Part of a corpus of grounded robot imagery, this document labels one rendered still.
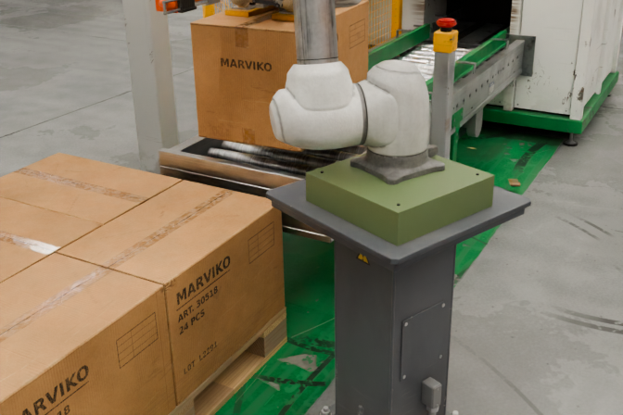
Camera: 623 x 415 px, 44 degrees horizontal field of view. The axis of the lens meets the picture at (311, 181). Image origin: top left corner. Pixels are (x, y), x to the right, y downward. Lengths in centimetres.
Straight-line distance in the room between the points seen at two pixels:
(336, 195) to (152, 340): 63
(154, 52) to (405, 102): 200
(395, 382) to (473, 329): 78
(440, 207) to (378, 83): 33
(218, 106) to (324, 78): 88
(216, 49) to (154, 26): 110
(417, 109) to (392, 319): 54
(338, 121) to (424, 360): 74
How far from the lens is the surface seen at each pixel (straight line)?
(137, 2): 369
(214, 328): 236
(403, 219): 178
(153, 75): 372
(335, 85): 185
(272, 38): 250
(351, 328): 220
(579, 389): 269
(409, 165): 194
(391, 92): 188
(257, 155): 297
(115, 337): 201
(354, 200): 187
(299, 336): 282
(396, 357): 212
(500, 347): 282
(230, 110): 265
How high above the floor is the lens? 159
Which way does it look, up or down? 23 degrees down
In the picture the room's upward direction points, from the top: 1 degrees counter-clockwise
